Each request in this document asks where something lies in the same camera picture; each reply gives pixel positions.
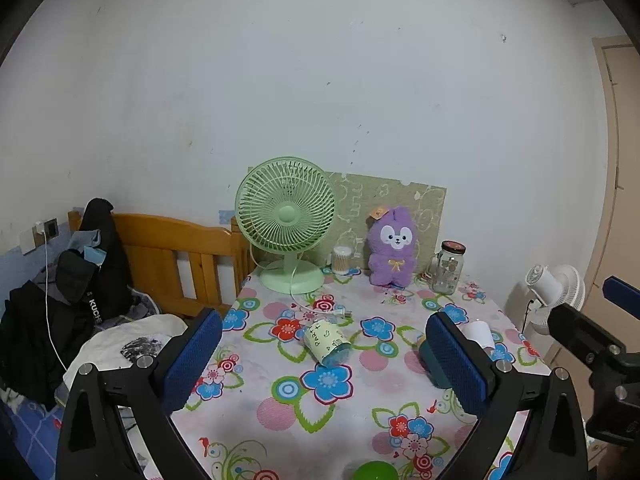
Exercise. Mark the white cup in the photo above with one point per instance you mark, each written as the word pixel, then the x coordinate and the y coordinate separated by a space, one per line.
pixel 477 332

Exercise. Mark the black hanging jacket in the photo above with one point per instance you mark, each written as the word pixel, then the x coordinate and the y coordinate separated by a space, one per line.
pixel 102 220

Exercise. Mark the cotton swab container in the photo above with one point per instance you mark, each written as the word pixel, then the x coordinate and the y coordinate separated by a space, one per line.
pixel 342 260

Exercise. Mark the green ball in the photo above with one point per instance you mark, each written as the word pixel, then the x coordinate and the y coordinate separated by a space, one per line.
pixel 376 472

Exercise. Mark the white standing fan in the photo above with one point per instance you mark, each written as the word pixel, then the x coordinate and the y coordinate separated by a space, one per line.
pixel 560 285

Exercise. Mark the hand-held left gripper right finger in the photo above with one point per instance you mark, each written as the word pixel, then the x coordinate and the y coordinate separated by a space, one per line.
pixel 455 360

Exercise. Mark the blue denim cloth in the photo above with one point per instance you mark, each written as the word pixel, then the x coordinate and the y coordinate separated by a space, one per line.
pixel 87 245

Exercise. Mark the glass jar with dark lid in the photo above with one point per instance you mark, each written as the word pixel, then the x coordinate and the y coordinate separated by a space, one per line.
pixel 447 275

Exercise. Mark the green desk fan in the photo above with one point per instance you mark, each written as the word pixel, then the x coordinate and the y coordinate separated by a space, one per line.
pixel 285 212

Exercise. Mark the purple plush toy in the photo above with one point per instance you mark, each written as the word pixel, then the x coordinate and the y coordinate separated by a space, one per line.
pixel 392 260

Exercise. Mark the black clothing pile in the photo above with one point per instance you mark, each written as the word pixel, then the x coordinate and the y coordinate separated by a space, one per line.
pixel 35 330

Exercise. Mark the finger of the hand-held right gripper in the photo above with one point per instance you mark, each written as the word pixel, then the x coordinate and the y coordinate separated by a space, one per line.
pixel 582 332
pixel 625 297

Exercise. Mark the white printed shirt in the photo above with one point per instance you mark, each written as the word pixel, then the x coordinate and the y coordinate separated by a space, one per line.
pixel 125 332

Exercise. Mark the floral tablecloth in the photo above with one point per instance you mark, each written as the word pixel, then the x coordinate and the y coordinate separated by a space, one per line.
pixel 270 365

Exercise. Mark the dark teal box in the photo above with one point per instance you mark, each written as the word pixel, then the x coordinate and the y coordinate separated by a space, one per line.
pixel 429 366

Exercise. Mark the beige door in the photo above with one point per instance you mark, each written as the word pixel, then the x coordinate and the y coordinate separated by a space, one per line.
pixel 625 160

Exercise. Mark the pale printed paper cup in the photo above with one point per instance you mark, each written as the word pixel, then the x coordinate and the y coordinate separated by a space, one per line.
pixel 325 341

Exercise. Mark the green patterned board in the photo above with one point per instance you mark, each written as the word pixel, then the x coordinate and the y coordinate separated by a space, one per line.
pixel 350 200

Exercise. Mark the wooden bed headboard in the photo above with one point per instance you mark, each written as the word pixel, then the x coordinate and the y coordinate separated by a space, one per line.
pixel 150 240

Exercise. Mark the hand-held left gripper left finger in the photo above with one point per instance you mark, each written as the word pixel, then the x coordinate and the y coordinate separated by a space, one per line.
pixel 192 360

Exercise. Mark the dark wall socket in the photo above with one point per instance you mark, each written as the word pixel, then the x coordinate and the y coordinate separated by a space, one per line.
pixel 51 227

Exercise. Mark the blue checked bed sheet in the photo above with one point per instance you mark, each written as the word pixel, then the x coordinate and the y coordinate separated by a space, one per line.
pixel 30 440

